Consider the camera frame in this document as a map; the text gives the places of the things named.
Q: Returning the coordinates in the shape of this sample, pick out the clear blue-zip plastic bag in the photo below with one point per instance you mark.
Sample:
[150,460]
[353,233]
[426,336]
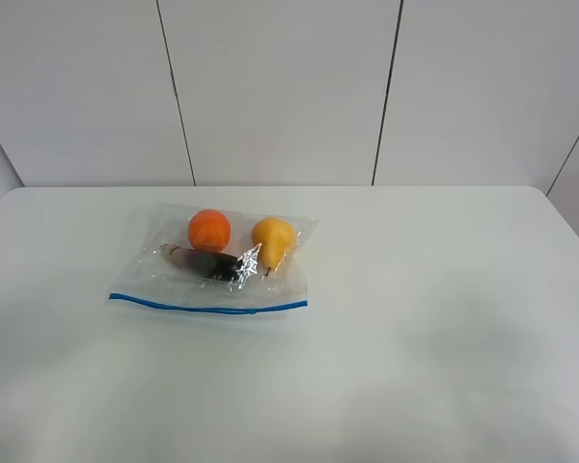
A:
[151,281]

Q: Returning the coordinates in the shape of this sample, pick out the yellow pear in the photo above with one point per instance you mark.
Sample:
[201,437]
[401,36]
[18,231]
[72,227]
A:
[276,238]

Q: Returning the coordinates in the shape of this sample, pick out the purple eggplant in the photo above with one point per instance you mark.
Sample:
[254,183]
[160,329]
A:
[203,264]

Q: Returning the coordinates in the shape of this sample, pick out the orange fruit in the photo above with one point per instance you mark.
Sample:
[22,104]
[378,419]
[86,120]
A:
[209,230]

